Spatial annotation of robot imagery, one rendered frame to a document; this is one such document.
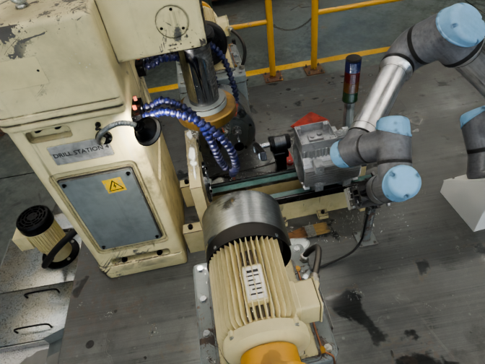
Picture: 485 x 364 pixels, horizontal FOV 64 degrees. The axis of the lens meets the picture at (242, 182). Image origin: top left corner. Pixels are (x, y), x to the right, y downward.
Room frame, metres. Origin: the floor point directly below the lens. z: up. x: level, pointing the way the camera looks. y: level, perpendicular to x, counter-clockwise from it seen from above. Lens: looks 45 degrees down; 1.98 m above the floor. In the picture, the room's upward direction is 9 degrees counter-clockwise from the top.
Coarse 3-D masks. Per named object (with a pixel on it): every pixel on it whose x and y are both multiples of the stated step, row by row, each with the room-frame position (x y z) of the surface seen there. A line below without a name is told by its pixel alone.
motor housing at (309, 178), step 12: (336, 132) 1.03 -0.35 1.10; (324, 156) 0.95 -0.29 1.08; (300, 168) 1.04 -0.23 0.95; (312, 168) 0.93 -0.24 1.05; (324, 168) 0.92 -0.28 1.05; (336, 168) 0.92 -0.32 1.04; (348, 168) 0.92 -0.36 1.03; (360, 168) 0.92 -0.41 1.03; (300, 180) 0.99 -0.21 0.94; (312, 180) 0.91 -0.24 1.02; (324, 180) 0.92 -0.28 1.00; (336, 180) 0.92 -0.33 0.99
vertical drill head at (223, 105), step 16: (208, 48) 0.97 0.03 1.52; (192, 64) 0.94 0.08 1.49; (208, 64) 0.96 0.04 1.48; (192, 80) 0.95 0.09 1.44; (208, 80) 0.95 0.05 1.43; (192, 96) 0.96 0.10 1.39; (208, 96) 0.95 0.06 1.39; (224, 96) 0.99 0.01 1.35; (208, 112) 0.92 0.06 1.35; (224, 112) 0.93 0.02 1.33; (192, 128) 0.91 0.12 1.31; (224, 128) 0.94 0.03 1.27
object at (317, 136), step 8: (296, 128) 1.04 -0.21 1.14; (304, 128) 1.05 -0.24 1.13; (312, 128) 1.05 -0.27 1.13; (320, 128) 1.05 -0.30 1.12; (328, 128) 1.03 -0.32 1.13; (296, 136) 1.02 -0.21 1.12; (304, 136) 1.03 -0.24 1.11; (312, 136) 1.00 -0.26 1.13; (320, 136) 1.00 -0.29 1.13; (328, 136) 1.00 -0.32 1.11; (296, 144) 1.03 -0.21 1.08; (304, 144) 0.95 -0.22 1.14; (312, 144) 0.95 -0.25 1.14; (320, 144) 0.95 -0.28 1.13; (328, 144) 0.96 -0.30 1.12; (304, 152) 0.95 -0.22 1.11; (312, 152) 0.95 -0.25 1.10; (320, 152) 0.96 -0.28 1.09; (328, 152) 0.96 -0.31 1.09
